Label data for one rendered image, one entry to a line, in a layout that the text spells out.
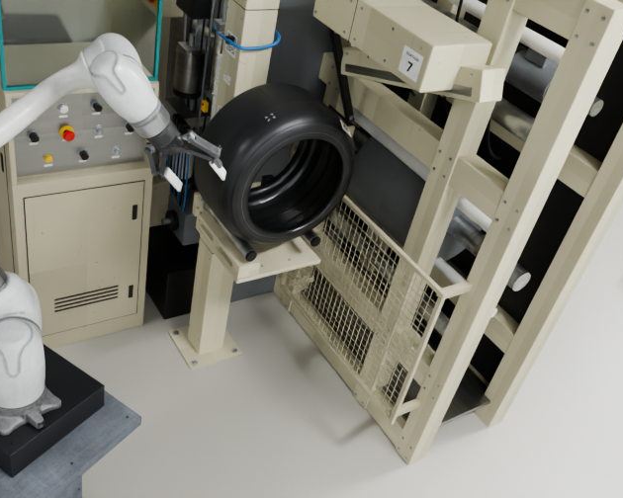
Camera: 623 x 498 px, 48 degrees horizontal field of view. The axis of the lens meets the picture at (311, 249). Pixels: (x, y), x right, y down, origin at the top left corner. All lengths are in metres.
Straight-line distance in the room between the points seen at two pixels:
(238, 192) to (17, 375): 0.87
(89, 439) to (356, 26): 1.53
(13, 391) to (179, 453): 1.10
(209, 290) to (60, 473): 1.20
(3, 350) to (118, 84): 0.79
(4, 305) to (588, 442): 2.70
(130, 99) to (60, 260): 1.50
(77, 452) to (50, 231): 1.05
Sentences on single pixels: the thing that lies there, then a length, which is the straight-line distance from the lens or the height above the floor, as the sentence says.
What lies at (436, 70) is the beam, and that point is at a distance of 2.14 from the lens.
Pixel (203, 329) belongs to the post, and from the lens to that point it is 3.23.
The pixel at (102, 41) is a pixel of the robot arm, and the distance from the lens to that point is 1.80.
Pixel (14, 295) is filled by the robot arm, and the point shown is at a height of 1.01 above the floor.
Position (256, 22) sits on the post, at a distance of 2.47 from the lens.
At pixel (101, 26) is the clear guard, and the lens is 2.61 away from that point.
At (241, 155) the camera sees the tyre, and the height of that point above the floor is 1.31.
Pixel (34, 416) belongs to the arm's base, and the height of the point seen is 0.78.
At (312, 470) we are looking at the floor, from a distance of 3.03.
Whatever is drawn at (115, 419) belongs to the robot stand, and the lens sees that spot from 2.27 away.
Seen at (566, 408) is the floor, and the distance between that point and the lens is 3.78.
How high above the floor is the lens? 2.43
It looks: 36 degrees down
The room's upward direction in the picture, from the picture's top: 14 degrees clockwise
